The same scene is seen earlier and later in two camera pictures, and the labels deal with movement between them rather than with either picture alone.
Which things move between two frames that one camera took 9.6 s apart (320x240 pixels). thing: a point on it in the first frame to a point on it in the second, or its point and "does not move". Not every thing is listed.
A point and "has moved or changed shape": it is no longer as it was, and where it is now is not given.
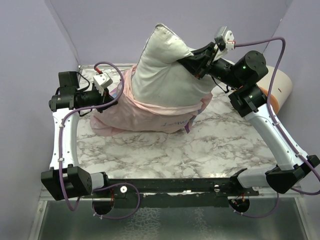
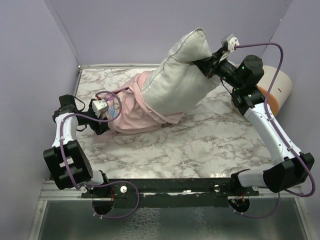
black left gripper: (106, 99) to (100, 127)
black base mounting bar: (215, 192) does not move
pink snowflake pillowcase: (130, 114) has moved or changed shape
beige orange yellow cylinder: (281, 88) does not move
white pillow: (160, 79) has moved or changed shape
